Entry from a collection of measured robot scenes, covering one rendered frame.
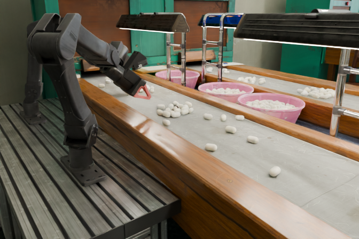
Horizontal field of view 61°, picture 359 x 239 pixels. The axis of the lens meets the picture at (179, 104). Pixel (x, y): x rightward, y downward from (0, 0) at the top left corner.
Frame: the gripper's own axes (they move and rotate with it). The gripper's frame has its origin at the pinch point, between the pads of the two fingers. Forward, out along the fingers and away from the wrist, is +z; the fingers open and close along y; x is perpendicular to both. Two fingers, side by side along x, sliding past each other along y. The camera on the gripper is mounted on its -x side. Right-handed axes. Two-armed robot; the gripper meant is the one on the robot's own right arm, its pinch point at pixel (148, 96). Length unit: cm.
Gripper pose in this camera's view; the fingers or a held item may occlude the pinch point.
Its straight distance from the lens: 114.8
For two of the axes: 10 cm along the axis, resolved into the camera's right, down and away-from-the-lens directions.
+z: 6.4, 5.1, 5.7
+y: -5.4, -2.3, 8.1
